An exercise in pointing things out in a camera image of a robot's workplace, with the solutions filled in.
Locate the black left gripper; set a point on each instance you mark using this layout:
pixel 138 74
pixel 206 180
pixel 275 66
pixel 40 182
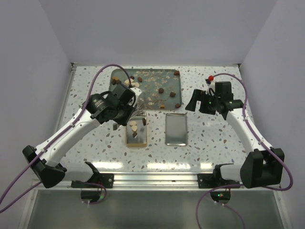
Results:
pixel 123 121

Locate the blue floral serving tray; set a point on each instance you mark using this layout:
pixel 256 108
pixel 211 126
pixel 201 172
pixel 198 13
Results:
pixel 154 79

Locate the metal tongs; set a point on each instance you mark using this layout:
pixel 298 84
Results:
pixel 138 111

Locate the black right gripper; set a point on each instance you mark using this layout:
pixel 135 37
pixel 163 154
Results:
pixel 197 96

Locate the gold tin box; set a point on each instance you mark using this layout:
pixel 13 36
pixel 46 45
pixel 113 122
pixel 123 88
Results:
pixel 136 131

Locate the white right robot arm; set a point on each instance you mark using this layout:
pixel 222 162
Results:
pixel 263 164

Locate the dark chocolate left pair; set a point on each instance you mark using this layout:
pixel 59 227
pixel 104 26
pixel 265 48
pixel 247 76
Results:
pixel 114 82

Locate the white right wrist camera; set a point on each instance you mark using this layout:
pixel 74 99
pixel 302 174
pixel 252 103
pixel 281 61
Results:
pixel 211 85

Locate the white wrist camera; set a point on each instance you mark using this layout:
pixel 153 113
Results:
pixel 211 85
pixel 137 92

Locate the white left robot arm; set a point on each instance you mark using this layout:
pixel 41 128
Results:
pixel 44 159

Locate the white square chocolate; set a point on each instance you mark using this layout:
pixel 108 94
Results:
pixel 128 81

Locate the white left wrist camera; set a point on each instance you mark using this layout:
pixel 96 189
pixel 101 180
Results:
pixel 137 92

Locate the aluminium front rail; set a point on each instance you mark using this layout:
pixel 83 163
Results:
pixel 141 181

